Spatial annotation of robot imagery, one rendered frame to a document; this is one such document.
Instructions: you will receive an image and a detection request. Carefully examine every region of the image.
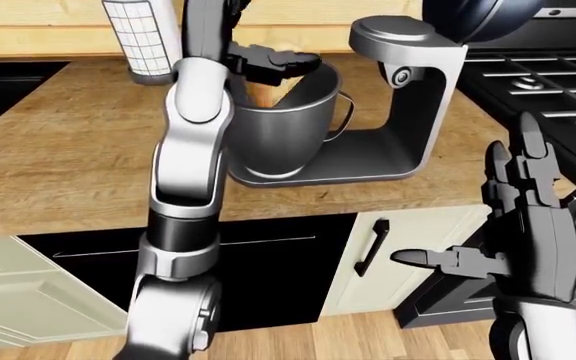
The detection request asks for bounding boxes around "tan bread piece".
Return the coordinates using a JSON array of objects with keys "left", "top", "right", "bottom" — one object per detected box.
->
[{"left": 244, "top": 36, "right": 315, "bottom": 109}]

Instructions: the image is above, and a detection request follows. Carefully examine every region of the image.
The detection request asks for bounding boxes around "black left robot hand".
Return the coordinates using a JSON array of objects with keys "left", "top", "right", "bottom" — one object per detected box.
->
[{"left": 225, "top": 0, "right": 323, "bottom": 86}]

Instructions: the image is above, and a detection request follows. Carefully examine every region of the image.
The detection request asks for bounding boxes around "cream cabinet door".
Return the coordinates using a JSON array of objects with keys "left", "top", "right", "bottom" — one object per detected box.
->
[{"left": 321, "top": 204, "right": 495, "bottom": 317}]

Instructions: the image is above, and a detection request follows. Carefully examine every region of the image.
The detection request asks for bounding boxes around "white gridded paper towel roll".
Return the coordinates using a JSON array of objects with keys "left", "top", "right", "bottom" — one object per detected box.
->
[{"left": 101, "top": 0, "right": 178, "bottom": 87}]

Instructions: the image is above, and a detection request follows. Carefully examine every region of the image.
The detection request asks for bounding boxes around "black gas stove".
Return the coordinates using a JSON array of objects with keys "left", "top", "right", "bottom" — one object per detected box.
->
[{"left": 396, "top": 16, "right": 576, "bottom": 331}]

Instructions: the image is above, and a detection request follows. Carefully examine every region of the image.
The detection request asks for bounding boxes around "grey stand mixer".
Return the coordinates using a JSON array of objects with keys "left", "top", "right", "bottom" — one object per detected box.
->
[{"left": 227, "top": 0, "right": 545, "bottom": 189}]

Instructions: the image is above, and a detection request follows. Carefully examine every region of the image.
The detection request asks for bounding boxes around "black dishwasher front panel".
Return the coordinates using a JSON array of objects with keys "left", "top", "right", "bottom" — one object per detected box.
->
[{"left": 15, "top": 212, "right": 359, "bottom": 334}]

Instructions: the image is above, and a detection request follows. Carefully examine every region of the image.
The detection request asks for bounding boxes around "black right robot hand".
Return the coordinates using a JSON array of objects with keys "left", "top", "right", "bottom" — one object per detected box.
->
[{"left": 390, "top": 111, "right": 576, "bottom": 303}]

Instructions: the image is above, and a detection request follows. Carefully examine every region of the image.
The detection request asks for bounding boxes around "cream drawer cabinet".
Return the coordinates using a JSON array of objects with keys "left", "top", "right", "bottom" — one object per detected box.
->
[{"left": 0, "top": 234, "right": 130, "bottom": 351}]

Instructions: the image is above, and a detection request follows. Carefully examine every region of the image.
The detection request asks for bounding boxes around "black sink basin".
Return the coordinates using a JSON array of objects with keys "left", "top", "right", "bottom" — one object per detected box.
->
[{"left": 0, "top": 59, "right": 72, "bottom": 141}]

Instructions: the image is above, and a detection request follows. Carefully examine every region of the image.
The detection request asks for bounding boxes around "steel mixer bowl with handle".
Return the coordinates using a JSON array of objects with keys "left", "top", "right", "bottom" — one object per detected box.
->
[{"left": 226, "top": 61, "right": 357, "bottom": 178}]

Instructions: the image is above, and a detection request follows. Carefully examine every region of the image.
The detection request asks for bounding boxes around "black bar cabinet handle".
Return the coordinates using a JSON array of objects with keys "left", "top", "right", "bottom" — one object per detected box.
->
[{"left": 353, "top": 219, "right": 391, "bottom": 278}]

